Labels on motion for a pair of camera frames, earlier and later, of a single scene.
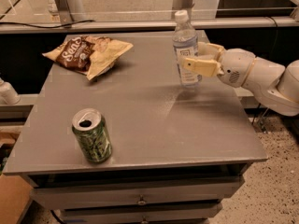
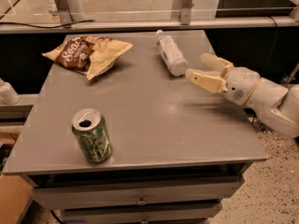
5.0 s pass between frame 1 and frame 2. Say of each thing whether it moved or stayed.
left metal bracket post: stayed
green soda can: stayed
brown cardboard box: stayed
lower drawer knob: stayed
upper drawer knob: stayed
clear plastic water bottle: moved
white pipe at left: stayed
